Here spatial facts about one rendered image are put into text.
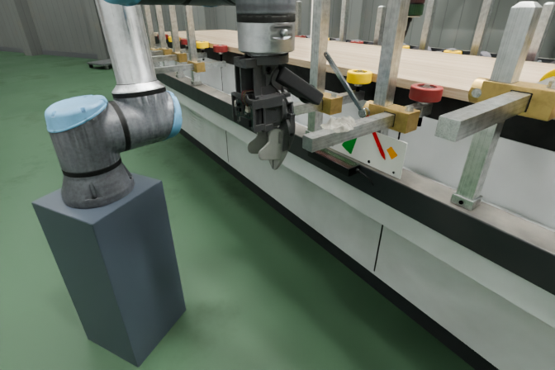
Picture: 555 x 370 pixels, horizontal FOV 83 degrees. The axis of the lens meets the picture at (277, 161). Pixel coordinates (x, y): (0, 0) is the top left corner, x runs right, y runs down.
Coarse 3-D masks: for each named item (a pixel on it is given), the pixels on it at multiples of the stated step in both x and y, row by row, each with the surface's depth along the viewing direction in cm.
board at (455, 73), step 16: (208, 32) 275; (224, 32) 275; (304, 48) 166; (336, 48) 166; (352, 48) 166; (368, 48) 166; (304, 64) 128; (336, 64) 118; (352, 64) 118; (368, 64) 118; (400, 64) 118; (416, 64) 118; (432, 64) 118; (448, 64) 118; (464, 64) 118; (480, 64) 118; (528, 64) 118; (544, 64) 118; (400, 80) 95; (416, 80) 92; (432, 80) 92; (448, 80) 92; (464, 80) 92; (528, 80) 92; (448, 96) 85; (464, 96) 82
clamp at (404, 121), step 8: (368, 104) 82; (376, 104) 80; (392, 104) 80; (376, 112) 80; (392, 112) 76; (400, 112) 74; (408, 112) 74; (416, 112) 74; (400, 120) 75; (408, 120) 73; (416, 120) 76; (392, 128) 77; (400, 128) 75; (408, 128) 75; (416, 128) 77
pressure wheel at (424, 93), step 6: (414, 84) 84; (420, 84) 84; (426, 84) 82; (432, 84) 84; (414, 90) 81; (420, 90) 80; (426, 90) 79; (432, 90) 79; (438, 90) 79; (414, 96) 82; (420, 96) 80; (426, 96) 80; (432, 96) 79; (438, 96) 80; (420, 102) 84; (426, 102) 83; (432, 102) 80; (420, 120) 86
